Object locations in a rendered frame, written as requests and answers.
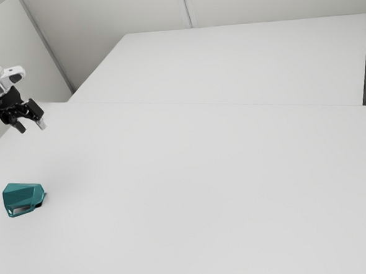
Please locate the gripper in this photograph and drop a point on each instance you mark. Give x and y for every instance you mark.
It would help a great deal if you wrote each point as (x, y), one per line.
(7, 102)

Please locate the teal faceted mug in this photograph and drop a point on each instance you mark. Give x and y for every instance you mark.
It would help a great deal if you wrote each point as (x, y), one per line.
(20, 196)

